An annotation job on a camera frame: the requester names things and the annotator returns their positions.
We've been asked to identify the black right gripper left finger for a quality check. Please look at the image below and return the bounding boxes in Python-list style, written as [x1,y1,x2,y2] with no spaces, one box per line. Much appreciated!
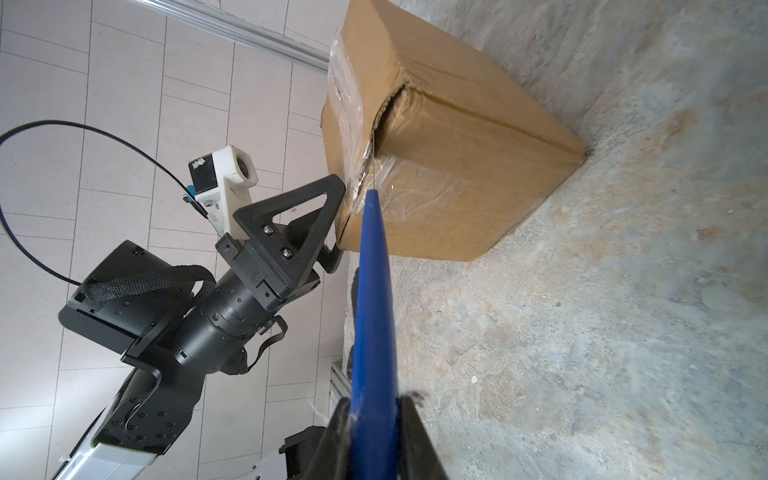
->
[302,398,351,480]

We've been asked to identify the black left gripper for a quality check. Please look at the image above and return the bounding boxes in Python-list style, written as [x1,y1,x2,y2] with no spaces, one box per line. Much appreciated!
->
[216,174,346,312]

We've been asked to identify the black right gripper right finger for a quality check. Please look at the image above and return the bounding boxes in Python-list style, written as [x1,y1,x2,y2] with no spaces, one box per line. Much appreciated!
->
[398,395,448,480]

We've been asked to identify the blue utility knife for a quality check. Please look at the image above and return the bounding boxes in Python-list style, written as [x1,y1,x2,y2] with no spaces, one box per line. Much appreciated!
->
[349,134,402,480]

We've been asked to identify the brown cardboard express box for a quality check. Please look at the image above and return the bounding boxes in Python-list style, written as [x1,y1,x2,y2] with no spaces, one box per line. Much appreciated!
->
[320,1,586,261]

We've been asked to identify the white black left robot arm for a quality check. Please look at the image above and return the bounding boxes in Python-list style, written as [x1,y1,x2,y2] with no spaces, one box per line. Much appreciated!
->
[56,174,346,479]

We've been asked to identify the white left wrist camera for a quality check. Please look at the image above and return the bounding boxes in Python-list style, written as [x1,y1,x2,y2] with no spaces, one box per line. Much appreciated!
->
[188,145,258,241]

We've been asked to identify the aluminium left corner post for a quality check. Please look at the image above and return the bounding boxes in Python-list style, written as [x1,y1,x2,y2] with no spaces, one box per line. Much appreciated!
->
[132,0,329,72]

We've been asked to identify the thin black left camera cable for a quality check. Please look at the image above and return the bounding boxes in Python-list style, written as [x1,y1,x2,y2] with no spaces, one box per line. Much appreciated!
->
[0,119,208,288]

